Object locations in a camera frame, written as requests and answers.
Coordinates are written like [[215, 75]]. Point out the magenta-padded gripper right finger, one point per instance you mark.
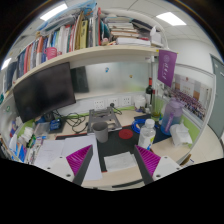
[[150, 160]]

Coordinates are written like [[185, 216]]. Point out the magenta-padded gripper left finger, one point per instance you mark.
[[77, 160]]

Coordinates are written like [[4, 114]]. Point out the clear plastic water bottle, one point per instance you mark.
[[146, 135]]

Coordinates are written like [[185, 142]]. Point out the lavender water jug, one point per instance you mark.
[[171, 116]]

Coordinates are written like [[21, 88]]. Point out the folded white napkin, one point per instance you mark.
[[120, 161]]

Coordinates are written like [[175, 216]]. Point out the flat round red coaster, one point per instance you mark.
[[126, 134]]

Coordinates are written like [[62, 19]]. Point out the crumpled white tissue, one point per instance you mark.
[[180, 135]]

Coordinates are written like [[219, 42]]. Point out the small blue device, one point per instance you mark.
[[55, 125]]

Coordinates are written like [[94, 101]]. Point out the clear plastic box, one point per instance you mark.
[[41, 128]]

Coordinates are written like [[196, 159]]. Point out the green glass vase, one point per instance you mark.
[[156, 110]]

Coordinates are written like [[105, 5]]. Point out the grey metal laptop stand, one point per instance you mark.
[[103, 116]]

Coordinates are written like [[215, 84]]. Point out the dark wine bottle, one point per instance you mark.
[[149, 91]]

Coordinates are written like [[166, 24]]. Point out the black computer monitor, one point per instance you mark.
[[43, 91]]

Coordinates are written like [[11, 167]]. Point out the group photo poster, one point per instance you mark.
[[195, 96]]

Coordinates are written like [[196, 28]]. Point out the grey door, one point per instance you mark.
[[218, 100]]

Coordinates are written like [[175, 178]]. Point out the purple pennant flag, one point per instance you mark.
[[166, 66]]

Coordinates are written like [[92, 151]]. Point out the white wall outlet row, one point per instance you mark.
[[113, 101]]

